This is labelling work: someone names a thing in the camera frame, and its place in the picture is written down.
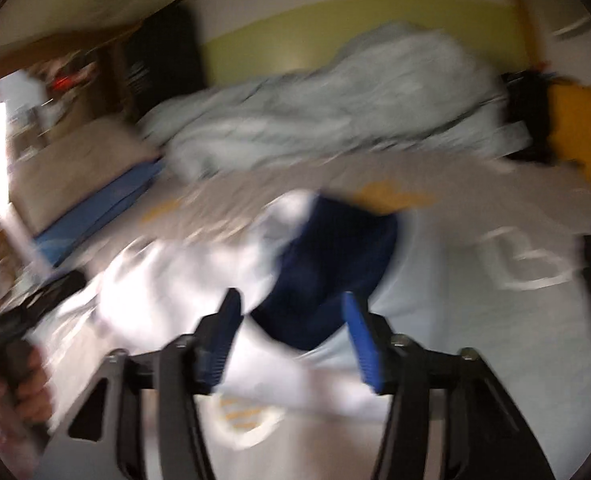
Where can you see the cluttered wooden shelf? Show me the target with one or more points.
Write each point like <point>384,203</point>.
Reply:
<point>75,75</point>

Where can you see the white and navy polo shirt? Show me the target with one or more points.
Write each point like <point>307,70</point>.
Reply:
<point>165,285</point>

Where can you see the beige pillow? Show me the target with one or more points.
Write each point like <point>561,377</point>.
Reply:
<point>85,170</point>

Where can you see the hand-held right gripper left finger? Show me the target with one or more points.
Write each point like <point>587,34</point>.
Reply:
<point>223,340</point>

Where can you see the yellow and black bag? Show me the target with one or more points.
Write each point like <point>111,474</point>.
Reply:
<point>580,130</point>

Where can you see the person's left hand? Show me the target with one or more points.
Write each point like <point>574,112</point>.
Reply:
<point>32,395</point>

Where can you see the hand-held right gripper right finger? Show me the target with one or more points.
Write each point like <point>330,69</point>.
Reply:
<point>363,345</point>

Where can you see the wooden pole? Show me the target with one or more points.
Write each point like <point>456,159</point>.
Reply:
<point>525,15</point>

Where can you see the blue pillow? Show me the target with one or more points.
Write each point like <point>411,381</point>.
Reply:
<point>100,205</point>

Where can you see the light grey duvet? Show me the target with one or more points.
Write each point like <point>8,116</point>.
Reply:
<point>325,105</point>

